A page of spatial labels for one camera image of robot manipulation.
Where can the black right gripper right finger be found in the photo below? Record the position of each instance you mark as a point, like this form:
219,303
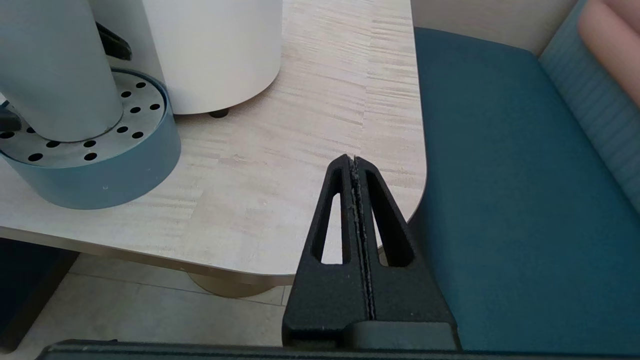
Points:
410,295

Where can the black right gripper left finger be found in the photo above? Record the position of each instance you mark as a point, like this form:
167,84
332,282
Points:
325,300

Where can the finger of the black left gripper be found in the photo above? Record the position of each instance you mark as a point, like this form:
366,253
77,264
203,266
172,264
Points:
116,46
7,120

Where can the grey plastic cup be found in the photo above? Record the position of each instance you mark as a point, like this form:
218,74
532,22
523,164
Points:
55,70

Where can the large tea dispenser white base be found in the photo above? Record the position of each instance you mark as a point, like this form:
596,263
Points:
210,50

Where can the large blue perforated drip tray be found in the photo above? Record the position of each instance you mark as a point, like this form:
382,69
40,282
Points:
110,180

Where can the pink bolster cushion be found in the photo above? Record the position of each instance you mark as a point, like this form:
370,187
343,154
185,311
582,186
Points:
615,55

